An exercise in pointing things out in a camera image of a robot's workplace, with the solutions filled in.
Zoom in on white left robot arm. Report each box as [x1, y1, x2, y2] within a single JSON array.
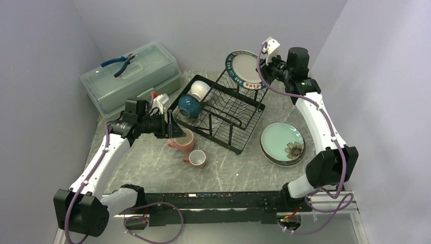
[[53, 94, 186, 237]]

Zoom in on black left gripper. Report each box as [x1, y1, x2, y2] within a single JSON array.
[[138, 110, 186, 139]]

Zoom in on green rimmed white plate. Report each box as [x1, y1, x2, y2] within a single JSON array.
[[225, 50, 265, 90]]

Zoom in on blue handled pliers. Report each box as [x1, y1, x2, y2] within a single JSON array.
[[101, 53, 137, 78]]

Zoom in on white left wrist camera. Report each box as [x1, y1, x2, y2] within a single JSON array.
[[150, 91, 171, 114]]

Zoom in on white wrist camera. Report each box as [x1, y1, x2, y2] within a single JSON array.
[[261, 37, 280, 65], [150, 91, 171, 114]]

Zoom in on white ceramic bowl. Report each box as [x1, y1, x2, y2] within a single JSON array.
[[189, 80, 210, 102]]

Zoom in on mint green flower plate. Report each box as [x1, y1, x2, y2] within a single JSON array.
[[260, 122, 305, 150]]

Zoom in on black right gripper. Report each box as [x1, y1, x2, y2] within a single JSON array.
[[256, 51, 292, 83]]

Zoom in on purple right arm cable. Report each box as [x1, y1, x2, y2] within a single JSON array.
[[257, 42, 354, 236]]

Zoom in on large pink mug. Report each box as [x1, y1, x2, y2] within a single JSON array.
[[167, 128, 194, 153]]

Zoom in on black wire dish rack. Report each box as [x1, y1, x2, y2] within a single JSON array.
[[169, 71, 267, 155]]

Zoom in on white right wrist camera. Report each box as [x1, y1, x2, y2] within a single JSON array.
[[261, 37, 280, 65]]

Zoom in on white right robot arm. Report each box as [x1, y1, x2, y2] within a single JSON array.
[[256, 42, 359, 211]]

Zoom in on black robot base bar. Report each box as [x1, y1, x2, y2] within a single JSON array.
[[112, 191, 314, 227]]

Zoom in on small pink mug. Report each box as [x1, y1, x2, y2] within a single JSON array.
[[183, 150, 206, 169]]

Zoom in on clear plastic storage box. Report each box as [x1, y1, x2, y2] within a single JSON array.
[[80, 41, 181, 117]]

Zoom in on dark blue tan bowl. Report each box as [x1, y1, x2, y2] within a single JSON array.
[[178, 94, 202, 118]]

